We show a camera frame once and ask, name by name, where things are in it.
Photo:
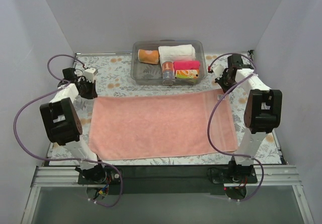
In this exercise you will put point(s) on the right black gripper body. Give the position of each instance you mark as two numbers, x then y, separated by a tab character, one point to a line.
224	82

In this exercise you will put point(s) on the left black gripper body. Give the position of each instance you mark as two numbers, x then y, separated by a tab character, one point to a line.
88	90

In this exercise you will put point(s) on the rabbit print towel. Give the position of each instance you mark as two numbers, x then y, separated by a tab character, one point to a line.
168	71

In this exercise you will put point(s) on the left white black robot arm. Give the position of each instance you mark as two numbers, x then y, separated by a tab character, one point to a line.
63	125

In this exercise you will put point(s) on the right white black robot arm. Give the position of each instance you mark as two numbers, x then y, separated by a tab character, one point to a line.
262	113

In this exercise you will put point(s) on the orange print rolled towel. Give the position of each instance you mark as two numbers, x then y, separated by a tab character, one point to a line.
187	74

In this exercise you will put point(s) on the hot pink rolled towel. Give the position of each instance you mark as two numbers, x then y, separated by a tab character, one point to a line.
186	65

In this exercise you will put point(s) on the clear plastic bin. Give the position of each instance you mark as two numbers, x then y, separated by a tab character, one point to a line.
151	74

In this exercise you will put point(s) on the white rolled towel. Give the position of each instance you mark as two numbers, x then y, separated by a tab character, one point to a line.
176	53

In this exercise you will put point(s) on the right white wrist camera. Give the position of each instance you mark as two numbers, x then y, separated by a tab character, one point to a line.
217	70

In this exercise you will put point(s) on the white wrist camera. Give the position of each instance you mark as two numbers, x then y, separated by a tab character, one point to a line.
217	70
90	74

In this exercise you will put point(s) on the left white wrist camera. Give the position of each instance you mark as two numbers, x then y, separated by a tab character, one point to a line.
90	74

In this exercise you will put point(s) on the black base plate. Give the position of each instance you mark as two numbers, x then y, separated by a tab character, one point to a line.
175	179

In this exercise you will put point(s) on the aluminium frame rail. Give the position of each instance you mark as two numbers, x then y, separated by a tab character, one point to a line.
274	175

